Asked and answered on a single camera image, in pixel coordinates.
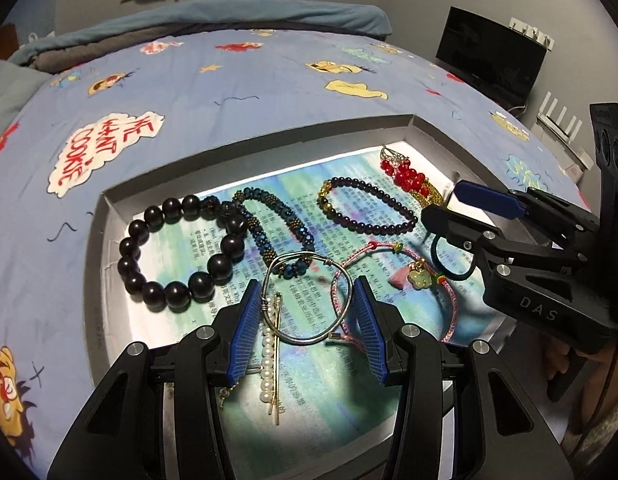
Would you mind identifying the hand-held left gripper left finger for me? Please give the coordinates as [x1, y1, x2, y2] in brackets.
[46, 279, 262, 480]

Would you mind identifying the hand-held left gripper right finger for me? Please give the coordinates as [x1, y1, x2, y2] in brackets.
[351, 275, 574, 480]

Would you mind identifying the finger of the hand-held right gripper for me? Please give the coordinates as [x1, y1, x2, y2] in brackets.
[420, 205, 618, 353]
[453, 180, 604, 256]

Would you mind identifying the silver bangle with gold clasp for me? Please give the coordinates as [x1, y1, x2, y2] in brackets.
[260, 253, 355, 346]

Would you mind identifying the pearl bar hair clip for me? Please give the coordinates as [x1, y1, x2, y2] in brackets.
[259, 292, 287, 427]

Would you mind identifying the black hair tie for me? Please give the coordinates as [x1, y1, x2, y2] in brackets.
[429, 232, 477, 281]

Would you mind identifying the pink cord bracelet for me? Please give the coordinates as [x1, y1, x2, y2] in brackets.
[330, 241, 460, 346]

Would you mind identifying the dark purple beaded bracelet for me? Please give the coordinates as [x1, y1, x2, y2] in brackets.
[316, 176, 420, 237]

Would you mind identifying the blue beaded bracelet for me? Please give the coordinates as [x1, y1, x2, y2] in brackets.
[231, 186, 316, 281]

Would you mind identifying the grey cardboard box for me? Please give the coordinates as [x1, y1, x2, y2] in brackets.
[83, 114, 590, 480]

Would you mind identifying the person's right forearm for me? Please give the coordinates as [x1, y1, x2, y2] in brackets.
[564, 345, 618, 441]

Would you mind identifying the red bead gold ornament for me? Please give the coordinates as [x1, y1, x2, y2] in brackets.
[379, 145, 447, 208]

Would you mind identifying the printed paper sheet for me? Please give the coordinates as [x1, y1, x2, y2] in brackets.
[124, 147, 510, 461]

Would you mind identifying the white router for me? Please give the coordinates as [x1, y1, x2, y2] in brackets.
[536, 91, 597, 181]

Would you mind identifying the black monitor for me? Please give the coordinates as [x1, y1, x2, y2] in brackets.
[435, 6, 547, 103]

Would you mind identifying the cartoon printed bed sheet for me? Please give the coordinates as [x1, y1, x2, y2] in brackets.
[0, 27, 600, 466]

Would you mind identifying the blue blanket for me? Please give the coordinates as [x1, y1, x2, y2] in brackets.
[9, 0, 394, 66]

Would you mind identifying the grey blanket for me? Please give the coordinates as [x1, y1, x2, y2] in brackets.
[26, 22, 160, 71]

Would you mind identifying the grey green pillow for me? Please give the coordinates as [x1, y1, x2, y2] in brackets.
[0, 60, 52, 146]

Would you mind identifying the wooden headboard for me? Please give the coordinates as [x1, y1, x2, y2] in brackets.
[0, 22, 20, 61]

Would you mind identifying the black large bead bracelet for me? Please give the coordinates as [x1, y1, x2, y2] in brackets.
[118, 195, 250, 313]

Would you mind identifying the white wall hook rack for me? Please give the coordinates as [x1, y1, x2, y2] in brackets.
[509, 16, 554, 51]

